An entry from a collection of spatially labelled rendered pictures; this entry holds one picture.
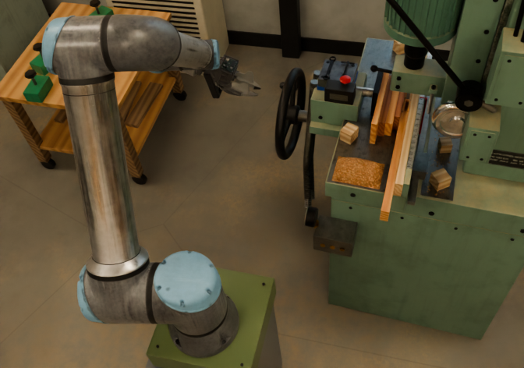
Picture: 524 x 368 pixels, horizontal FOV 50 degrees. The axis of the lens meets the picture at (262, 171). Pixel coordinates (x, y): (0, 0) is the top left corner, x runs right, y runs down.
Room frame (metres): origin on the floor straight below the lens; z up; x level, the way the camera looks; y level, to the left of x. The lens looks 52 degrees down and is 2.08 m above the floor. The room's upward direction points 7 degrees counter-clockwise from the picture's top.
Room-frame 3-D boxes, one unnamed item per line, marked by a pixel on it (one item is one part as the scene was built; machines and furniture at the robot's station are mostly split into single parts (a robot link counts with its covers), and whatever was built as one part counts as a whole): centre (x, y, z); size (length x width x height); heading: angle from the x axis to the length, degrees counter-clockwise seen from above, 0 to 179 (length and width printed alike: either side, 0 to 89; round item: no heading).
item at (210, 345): (0.65, 0.21, 0.69); 0.19 x 0.19 x 0.10
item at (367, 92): (1.13, -0.32, 0.95); 0.09 x 0.07 x 0.09; 157
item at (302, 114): (1.19, -0.18, 0.81); 0.29 x 0.20 x 0.29; 157
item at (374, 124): (1.08, -0.35, 0.94); 0.21 x 0.01 x 0.08; 157
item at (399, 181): (1.08, -0.45, 0.92); 0.60 x 0.02 x 0.05; 157
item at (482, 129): (0.87, -0.54, 1.02); 0.09 x 0.07 x 0.12; 157
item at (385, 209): (1.02, -0.40, 0.92); 0.62 x 0.02 x 0.04; 157
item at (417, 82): (1.08, -0.44, 1.03); 0.14 x 0.07 x 0.09; 67
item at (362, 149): (1.13, -0.33, 0.87); 0.61 x 0.30 x 0.06; 157
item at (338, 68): (1.16, -0.24, 0.99); 0.13 x 0.11 x 0.06; 157
